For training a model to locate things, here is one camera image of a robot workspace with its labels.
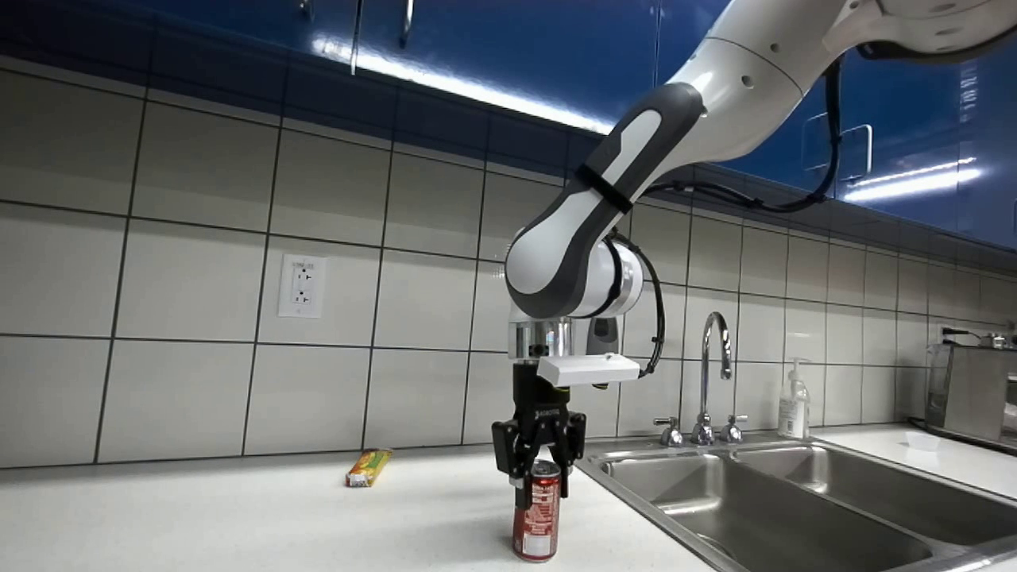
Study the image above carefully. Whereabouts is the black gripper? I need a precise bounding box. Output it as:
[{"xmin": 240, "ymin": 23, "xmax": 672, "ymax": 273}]
[{"xmin": 490, "ymin": 358, "xmax": 589, "ymax": 503}]

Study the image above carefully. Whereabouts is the red soda can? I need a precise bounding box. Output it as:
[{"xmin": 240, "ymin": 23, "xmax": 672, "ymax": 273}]
[{"xmin": 510, "ymin": 441, "xmax": 566, "ymax": 562}]

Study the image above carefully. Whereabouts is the stainless steel double sink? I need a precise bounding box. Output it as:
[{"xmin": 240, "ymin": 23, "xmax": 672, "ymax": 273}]
[{"xmin": 574, "ymin": 434, "xmax": 1017, "ymax": 572}]

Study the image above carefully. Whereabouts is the yellow snack packet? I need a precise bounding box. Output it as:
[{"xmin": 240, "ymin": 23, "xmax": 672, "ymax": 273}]
[{"xmin": 343, "ymin": 447, "xmax": 395, "ymax": 488}]

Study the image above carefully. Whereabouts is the chrome gooseneck faucet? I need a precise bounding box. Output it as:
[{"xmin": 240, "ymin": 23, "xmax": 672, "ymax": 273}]
[{"xmin": 693, "ymin": 309, "xmax": 736, "ymax": 444}]

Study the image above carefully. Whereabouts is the clear soap bottle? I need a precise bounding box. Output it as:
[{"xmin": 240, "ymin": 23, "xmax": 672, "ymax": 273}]
[{"xmin": 776, "ymin": 358, "xmax": 812, "ymax": 441}]

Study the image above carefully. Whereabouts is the steel countertop appliance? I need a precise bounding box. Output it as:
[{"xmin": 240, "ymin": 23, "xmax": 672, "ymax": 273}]
[{"xmin": 919, "ymin": 326, "xmax": 1017, "ymax": 455}]

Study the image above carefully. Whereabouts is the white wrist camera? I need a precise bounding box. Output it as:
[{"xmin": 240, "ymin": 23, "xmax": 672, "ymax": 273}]
[{"xmin": 534, "ymin": 351, "xmax": 642, "ymax": 386}]

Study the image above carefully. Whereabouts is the white wall outlet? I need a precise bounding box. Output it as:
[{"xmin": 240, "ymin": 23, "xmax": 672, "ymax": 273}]
[{"xmin": 276, "ymin": 251, "xmax": 332, "ymax": 322}]

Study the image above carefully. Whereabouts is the blue wall cabinet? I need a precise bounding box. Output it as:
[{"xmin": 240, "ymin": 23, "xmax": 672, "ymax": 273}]
[{"xmin": 0, "ymin": 0, "xmax": 1017, "ymax": 251}]

